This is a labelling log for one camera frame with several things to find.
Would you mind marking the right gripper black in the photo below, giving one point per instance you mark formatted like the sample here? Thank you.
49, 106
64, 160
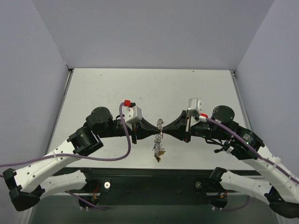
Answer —
187, 131

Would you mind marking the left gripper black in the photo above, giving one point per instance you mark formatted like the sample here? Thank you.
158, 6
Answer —
134, 132

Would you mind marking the large metal keyring band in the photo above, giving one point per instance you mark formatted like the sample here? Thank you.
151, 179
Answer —
158, 137

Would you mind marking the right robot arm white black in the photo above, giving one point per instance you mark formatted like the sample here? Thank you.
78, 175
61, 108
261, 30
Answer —
280, 187

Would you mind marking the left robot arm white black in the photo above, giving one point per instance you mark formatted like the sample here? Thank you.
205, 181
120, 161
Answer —
37, 180

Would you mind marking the yellow key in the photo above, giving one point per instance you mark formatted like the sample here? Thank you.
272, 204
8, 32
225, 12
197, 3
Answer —
158, 155

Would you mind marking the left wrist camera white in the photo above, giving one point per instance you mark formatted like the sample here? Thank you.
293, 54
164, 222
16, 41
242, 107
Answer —
132, 113

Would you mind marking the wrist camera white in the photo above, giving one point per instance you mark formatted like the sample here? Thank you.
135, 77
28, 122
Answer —
132, 113
195, 107

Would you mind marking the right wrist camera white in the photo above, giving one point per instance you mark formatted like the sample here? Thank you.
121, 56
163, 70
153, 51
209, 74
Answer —
195, 107

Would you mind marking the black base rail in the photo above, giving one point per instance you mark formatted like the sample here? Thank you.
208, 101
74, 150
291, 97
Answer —
126, 186

